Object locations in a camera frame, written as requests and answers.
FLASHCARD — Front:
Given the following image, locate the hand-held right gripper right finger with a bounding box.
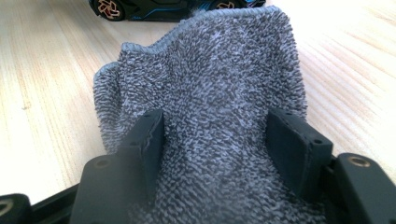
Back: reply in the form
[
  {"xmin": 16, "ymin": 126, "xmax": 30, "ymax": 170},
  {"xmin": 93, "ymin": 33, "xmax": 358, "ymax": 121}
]
[{"xmin": 264, "ymin": 107, "xmax": 334, "ymax": 200}]

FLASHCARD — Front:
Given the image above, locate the grey terry towel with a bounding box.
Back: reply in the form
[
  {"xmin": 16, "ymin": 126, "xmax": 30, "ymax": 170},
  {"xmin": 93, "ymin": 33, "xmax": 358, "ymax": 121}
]
[{"xmin": 92, "ymin": 5, "xmax": 328, "ymax": 224}]

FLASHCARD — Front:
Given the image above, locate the blue and black toy car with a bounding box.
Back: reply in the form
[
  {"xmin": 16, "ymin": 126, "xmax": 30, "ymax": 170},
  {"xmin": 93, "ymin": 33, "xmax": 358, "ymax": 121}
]
[{"xmin": 88, "ymin": 0, "xmax": 267, "ymax": 22}]

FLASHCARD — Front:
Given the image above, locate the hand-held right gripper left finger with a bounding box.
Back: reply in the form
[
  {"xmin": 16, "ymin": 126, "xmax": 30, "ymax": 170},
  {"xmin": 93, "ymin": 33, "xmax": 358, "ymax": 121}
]
[{"xmin": 116, "ymin": 109, "xmax": 165, "ymax": 200}]

